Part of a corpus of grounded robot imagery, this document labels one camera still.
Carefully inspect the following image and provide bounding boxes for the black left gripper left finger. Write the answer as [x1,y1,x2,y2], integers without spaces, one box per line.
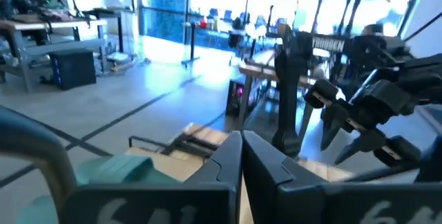
[65,130,243,224]

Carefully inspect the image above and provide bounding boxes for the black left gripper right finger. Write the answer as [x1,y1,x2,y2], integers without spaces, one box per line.
[241,129,442,224]

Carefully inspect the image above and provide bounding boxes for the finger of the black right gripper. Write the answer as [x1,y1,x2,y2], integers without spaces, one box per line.
[334,129,387,165]
[320,108,348,151]

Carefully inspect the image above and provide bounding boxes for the green rubber slide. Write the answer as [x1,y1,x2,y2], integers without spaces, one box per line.
[17,153,180,224]

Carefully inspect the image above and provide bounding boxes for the black computer tower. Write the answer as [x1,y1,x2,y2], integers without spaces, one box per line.
[49,49,97,91]

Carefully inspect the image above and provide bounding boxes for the grey workbench with wooden top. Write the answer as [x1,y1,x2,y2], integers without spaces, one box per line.
[0,12,108,93]

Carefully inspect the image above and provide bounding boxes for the wooden shelf with black frame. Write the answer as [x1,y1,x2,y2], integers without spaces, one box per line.
[126,122,229,183]

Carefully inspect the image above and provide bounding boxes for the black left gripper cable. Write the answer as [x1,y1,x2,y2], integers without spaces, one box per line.
[0,105,77,214]

